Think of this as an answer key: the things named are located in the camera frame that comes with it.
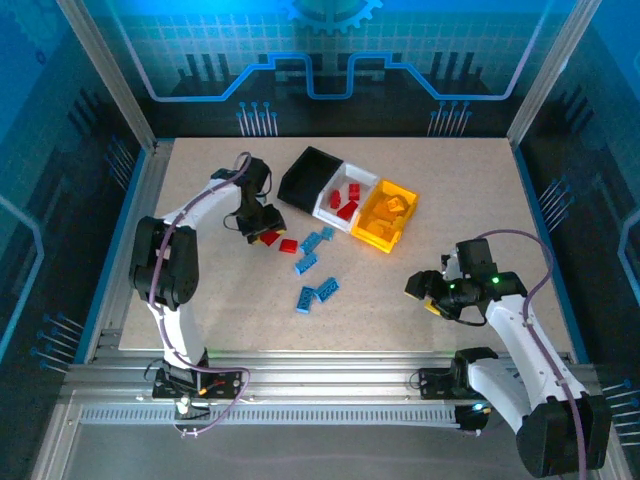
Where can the aluminium frame post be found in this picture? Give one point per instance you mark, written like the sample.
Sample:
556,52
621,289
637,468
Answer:
107,75
550,65

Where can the white plastic bin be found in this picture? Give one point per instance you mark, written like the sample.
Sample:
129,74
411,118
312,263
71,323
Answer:
367,175

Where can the small white connector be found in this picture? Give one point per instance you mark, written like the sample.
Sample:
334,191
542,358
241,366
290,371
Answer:
183,406

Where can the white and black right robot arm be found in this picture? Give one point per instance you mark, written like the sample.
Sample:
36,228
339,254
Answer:
502,325

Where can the blue table edge strip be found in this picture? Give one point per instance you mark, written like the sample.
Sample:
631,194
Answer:
111,250
534,200

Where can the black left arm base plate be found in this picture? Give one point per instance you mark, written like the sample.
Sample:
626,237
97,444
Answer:
230,385

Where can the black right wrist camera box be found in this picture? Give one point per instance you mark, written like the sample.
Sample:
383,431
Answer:
475,256

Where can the aluminium side rail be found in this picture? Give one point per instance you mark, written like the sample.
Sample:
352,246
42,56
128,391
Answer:
147,200

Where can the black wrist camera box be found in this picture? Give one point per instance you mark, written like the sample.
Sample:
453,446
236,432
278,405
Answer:
475,256
256,172

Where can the black electronics box with lights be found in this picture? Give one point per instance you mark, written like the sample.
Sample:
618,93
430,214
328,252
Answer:
470,422

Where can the small red lego brick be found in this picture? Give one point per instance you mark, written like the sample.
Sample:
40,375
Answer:
270,238
288,245

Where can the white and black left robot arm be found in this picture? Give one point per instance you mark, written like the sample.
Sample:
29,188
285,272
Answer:
182,280

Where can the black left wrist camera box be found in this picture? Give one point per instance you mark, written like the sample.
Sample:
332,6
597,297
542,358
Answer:
256,172

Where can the flat-sided yellow lego block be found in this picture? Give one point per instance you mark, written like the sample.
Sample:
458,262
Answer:
375,228

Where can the long red lego brick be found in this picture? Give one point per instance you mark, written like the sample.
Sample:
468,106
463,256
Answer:
335,196

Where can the sloped red lego brick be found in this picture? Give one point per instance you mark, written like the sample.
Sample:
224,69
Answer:
347,210

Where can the yellow lego brick with studs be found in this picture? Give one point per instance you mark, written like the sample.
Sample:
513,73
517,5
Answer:
395,202

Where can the curved yellow lego piece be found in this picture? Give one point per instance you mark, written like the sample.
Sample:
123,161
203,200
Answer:
396,220

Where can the yellow plastic bin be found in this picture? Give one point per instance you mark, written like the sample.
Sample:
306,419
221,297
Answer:
370,239

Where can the black plastic bin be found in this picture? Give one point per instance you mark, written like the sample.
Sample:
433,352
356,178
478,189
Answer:
305,185

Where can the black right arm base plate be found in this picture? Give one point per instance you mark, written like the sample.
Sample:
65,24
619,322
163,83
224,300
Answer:
432,382

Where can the aluminium frame rail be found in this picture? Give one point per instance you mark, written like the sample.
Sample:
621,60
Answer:
325,370

